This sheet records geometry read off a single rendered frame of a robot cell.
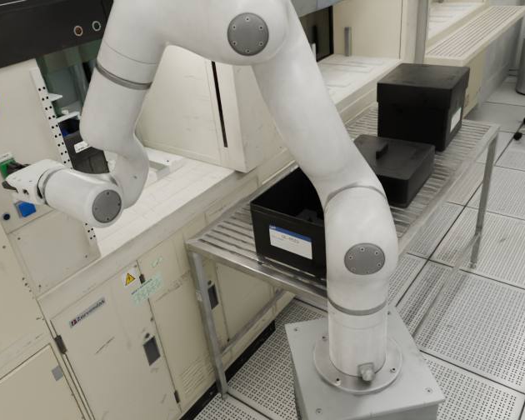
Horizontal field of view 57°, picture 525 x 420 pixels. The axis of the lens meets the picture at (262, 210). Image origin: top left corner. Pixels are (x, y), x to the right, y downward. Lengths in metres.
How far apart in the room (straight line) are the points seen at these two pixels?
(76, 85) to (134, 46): 1.52
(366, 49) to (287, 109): 2.20
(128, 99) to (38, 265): 0.61
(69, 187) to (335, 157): 0.47
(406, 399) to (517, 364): 1.21
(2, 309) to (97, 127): 0.60
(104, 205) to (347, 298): 0.47
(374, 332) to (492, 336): 1.36
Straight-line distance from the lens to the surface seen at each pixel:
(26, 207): 1.21
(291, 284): 1.32
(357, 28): 2.93
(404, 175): 1.61
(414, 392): 1.09
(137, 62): 0.77
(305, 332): 1.19
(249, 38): 0.64
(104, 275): 1.40
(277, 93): 0.76
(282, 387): 2.06
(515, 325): 2.40
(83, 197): 0.88
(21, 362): 1.38
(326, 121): 0.76
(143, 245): 1.46
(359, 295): 0.92
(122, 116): 0.81
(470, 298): 2.48
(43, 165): 1.08
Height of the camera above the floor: 1.61
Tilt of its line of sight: 31 degrees down
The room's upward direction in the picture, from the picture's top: 7 degrees counter-clockwise
